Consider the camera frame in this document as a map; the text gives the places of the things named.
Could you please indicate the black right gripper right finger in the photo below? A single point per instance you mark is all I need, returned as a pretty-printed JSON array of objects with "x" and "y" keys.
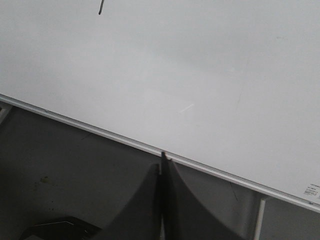
[{"x": 184, "y": 216}]

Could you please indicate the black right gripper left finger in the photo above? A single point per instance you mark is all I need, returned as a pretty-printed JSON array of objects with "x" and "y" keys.
[{"x": 141, "y": 217}]

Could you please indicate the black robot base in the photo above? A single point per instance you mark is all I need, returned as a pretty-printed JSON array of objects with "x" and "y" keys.
[{"x": 62, "y": 228}]

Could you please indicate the white whiteboard stand leg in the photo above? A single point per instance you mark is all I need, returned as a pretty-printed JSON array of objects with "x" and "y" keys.
[{"x": 259, "y": 220}]

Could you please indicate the white whiteboard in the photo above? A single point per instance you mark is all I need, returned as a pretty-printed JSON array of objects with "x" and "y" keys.
[{"x": 228, "y": 87}]

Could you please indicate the small white label sticker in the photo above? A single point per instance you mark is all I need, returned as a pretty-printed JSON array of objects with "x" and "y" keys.
[{"x": 312, "y": 190}]

